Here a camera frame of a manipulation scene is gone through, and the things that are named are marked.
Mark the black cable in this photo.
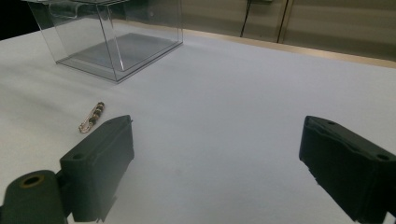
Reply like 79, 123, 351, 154
240, 0, 252, 38

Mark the clear acrylic box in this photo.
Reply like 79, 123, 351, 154
21, 0, 184, 84

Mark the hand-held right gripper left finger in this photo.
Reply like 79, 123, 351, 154
59, 114, 135, 224

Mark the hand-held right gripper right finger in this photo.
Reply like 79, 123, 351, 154
298, 115, 396, 224

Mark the beige curtain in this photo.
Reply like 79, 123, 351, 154
181, 0, 396, 62

